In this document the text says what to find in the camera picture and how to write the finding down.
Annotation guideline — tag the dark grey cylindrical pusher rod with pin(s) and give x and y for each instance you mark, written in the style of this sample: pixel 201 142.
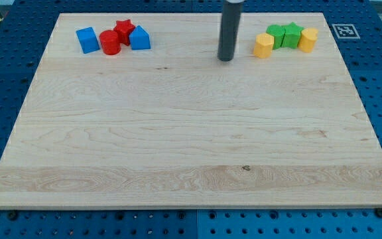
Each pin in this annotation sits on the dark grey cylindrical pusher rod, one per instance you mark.
pixel 230 18

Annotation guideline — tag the blue cube block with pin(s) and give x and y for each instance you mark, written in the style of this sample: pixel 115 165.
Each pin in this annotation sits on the blue cube block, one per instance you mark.
pixel 88 40

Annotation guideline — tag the yellow hexagon block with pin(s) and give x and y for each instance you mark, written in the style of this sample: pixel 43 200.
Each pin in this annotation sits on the yellow hexagon block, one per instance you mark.
pixel 263 45

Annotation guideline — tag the green cylinder block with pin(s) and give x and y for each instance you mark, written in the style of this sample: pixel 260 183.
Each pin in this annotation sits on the green cylinder block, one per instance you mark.
pixel 278 33

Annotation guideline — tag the green star block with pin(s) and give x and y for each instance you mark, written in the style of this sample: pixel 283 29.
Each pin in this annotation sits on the green star block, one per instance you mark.
pixel 292 35

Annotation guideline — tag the yellow heart block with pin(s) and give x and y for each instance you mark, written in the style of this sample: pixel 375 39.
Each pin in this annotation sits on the yellow heart block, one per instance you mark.
pixel 308 38

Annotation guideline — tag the blue triangular prism block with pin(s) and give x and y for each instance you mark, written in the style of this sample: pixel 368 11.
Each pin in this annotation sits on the blue triangular prism block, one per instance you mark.
pixel 139 39

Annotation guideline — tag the red star block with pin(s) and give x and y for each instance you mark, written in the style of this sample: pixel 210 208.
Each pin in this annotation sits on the red star block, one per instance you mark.
pixel 123 30

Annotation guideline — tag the white fiducial marker tag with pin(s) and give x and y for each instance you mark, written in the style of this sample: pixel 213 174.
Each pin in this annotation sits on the white fiducial marker tag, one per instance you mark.
pixel 345 31

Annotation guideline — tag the red cylinder block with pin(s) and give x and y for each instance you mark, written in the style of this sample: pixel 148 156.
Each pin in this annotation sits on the red cylinder block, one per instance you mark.
pixel 109 42

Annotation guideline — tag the light wooden board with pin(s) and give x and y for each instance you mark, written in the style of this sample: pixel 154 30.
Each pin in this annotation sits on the light wooden board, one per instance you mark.
pixel 172 127

